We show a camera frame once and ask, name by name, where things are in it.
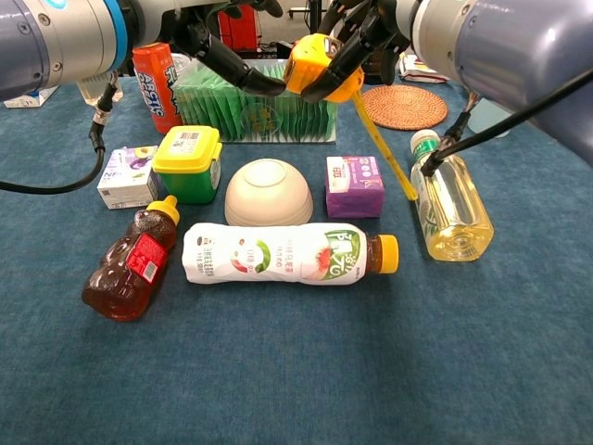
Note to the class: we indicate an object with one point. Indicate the clear box of green sachets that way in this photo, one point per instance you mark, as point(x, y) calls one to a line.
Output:
point(259, 116)

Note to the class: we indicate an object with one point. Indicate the white-labelled yellow-capped tea bottle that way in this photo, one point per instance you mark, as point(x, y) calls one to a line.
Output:
point(278, 255)

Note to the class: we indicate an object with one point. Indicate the purple tissue pack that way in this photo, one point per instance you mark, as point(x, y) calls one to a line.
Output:
point(354, 190)

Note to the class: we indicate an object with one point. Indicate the beige upturned bowl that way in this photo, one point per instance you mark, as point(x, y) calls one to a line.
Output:
point(268, 199)

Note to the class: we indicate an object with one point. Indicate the green box yellow lid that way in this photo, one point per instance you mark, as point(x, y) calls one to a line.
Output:
point(187, 153)

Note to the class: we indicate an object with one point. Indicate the white blue milk carton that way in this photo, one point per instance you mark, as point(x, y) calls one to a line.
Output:
point(32, 98)

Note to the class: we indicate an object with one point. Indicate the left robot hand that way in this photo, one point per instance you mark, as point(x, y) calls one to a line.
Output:
point(222, 55)

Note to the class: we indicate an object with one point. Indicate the red cabinet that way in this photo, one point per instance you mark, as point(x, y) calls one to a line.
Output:
point(238, 32)

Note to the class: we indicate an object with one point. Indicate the round woven coaster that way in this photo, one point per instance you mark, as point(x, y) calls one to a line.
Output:
point(407, 109)

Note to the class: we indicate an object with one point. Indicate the light blue plastic cup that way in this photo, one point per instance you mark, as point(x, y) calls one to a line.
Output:
point(486, 118)

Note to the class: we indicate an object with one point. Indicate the orange Arctic Ocean can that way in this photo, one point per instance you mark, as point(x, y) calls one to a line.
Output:
point(157, 92)

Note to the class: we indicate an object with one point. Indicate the blue table cloth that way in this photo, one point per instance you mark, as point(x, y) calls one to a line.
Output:
point(296, 371)

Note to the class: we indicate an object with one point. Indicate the bear-shaped honey bottle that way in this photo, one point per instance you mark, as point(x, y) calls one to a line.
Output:
point(125, 273)

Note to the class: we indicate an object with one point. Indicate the clear green-capped tea bottle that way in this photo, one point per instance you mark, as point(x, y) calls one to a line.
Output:
point(458, 218)

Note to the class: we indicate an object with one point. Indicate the yellow tape measure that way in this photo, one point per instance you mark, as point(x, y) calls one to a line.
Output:
point(306, 60)

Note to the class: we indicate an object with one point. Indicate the clear blue-labelled water bottle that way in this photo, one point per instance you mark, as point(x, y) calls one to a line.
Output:
point(85, 92)

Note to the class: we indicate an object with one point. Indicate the white red snack packet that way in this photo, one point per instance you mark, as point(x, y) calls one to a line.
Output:
point(417, 72)

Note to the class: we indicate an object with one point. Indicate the clear plastic cup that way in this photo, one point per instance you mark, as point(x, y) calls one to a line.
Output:
point(178, 65)

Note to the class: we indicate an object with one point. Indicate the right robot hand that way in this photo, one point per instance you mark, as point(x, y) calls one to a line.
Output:
point(370, 28)

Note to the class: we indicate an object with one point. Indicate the small white purple carton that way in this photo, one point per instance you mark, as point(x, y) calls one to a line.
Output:
point(125, 181)

